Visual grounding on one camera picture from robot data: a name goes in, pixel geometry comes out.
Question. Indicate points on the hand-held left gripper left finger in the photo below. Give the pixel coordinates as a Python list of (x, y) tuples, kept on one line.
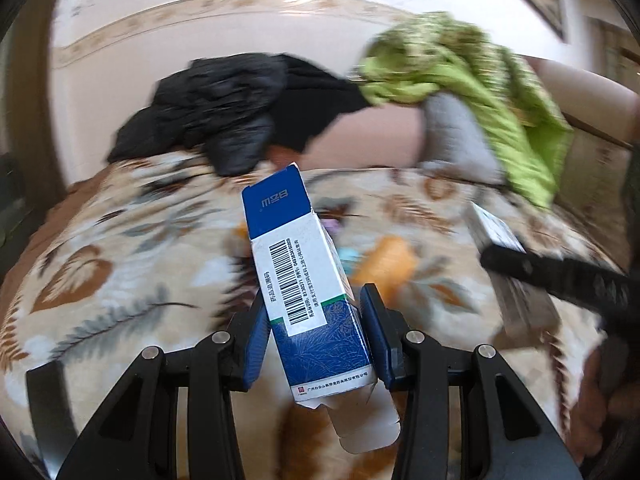
[(257, 340)]

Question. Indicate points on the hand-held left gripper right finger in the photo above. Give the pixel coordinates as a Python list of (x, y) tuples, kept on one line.
[(375, 340)]

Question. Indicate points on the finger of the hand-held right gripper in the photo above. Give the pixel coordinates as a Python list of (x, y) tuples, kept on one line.
[(540, 270)]

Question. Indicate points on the blue and white medicine box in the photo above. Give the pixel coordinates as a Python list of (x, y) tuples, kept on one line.
[(305, 270)]

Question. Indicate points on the person's right hand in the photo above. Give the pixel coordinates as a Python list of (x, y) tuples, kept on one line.
[(595, 400)]

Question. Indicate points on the orange medicine box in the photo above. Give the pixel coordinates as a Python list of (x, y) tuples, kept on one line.
[(385, 260)]

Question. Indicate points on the pink crumpled paper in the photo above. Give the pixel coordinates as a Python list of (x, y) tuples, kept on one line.
[(332, 226)]

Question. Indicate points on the leaf printed blanket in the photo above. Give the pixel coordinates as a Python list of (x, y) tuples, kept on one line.
[(150, 270)]

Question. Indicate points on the grey quilted pillow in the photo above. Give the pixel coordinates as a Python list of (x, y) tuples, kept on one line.
[(455, 135)]

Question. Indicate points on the green quilt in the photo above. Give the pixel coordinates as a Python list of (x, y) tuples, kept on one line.
[(475, 75)]

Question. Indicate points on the black cloth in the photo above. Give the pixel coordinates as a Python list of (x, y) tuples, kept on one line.
[(320, 105)]

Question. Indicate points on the black puffer jacket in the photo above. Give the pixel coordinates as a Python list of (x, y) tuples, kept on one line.
[(200, 105)]

